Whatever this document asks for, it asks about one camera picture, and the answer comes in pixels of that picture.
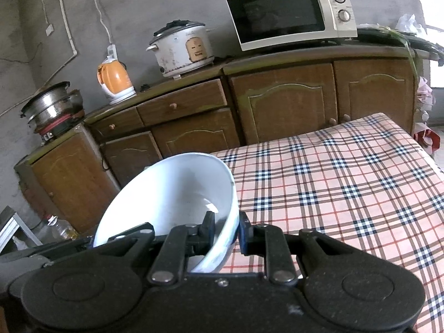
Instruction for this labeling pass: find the red black induction cooker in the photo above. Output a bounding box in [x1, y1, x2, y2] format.
[33, 109, 86, 143]

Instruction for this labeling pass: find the long wooden sideboard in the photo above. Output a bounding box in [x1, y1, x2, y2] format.
[83, 41, 423, 188]

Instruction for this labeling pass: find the steel pot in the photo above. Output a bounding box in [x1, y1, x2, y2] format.
[20, 81, 84, 130]

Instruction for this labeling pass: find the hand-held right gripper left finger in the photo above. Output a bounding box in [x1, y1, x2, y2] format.
[107, 211, 216, 284]

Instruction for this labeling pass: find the white plastic bag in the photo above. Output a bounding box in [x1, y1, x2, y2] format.
[395, 13, 426, 32]

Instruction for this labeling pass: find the pink cloth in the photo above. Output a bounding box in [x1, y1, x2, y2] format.
[415, 75, 437, 112]

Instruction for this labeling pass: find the red bag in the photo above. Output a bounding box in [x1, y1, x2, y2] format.
[412, 128, 442, 155]

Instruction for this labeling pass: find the black tray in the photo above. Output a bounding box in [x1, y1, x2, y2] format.
[357, 24, 444, 67]

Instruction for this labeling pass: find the cooking oil bottle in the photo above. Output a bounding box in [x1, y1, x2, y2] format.
[44, 214, 79, 242]

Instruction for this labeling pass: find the metal shelf rack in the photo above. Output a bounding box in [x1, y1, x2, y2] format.
[0, 206, 43, 251]

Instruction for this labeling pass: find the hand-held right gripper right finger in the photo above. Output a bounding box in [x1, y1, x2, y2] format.
[239, 211, 335, 283]

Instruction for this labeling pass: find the white microwave oven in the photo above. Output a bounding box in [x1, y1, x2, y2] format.
[223, 0, 358, 52]

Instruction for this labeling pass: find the orange electric kettle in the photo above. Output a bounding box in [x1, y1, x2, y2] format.
[97, 59, 137, 105]

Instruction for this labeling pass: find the narrow wooden cabinet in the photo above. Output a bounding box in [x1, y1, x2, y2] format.
[14, 122, 121, 235]

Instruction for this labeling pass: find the blue patterned white bowl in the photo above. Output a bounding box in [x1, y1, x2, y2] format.
[93, 152, 240, 274]

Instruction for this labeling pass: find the plaid tablecloth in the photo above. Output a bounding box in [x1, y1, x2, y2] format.
[207, 112, 444, 333]

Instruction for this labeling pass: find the white rice cooker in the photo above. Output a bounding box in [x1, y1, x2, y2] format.
[145, 20, 216, 79]

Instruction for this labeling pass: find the green leaf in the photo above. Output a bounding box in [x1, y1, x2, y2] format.
[388, 29, 417, 74]

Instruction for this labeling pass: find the window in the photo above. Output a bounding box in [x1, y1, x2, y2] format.
[429, 59, 444, 90]

